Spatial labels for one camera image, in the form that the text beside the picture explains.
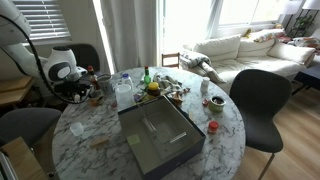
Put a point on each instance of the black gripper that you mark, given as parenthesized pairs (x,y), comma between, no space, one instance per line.
(72,92)

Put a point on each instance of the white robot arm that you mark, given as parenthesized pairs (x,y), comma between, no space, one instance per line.
(59,72)

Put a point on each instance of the metal cup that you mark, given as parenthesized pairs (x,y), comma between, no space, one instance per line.
(104,81)

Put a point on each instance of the translucent plastic measuring cup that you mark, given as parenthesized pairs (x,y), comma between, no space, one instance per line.
(77,129)

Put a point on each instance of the flat wooden block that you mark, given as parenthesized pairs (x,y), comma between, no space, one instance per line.
(98,142)

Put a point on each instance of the hot sauce bottle red cap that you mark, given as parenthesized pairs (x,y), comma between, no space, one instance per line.
(93,77)

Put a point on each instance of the dark chair far left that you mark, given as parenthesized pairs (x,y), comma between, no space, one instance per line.
(85,55)

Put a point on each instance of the dark chair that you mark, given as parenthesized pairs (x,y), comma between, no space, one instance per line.
(85,55)
(259,95)

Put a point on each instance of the large translucent plastic container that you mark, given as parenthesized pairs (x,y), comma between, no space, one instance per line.
(124,96)

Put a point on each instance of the clear bottle blue cap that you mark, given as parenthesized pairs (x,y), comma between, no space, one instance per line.
(127,83)

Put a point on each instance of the grey chair near left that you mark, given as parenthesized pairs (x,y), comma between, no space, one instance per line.
(29,123)

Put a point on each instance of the wooden side table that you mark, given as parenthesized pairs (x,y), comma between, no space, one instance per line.
(13,91)

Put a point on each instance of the green glass bottle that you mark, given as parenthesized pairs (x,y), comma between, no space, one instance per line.
(147,78)

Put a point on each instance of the jar with yellow lid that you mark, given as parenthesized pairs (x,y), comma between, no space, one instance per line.
(153,89)

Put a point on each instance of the crumpled cloth on table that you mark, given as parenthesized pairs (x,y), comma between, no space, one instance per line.
(170,87)

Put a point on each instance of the dark open cardboard box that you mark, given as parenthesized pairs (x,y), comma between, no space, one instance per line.
(161,136)

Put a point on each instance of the small wooden chair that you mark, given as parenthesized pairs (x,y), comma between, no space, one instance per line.
(170,60)

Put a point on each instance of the folded blanket on sofa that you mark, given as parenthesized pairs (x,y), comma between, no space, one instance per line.
(200,64)

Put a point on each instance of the white pill bottle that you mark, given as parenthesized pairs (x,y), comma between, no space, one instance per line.
(204,84)

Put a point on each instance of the green ceramic bowl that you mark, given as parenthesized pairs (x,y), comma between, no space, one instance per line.
(216,104)

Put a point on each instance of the small red lid jar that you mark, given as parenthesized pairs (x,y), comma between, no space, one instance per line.
(213,127)

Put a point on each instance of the dark chair right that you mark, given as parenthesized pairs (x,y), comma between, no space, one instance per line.
(259,95)

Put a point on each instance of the white sofa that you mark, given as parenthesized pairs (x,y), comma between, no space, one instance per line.
(232,54)

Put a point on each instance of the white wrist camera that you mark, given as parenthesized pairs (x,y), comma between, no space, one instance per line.
(81,71)

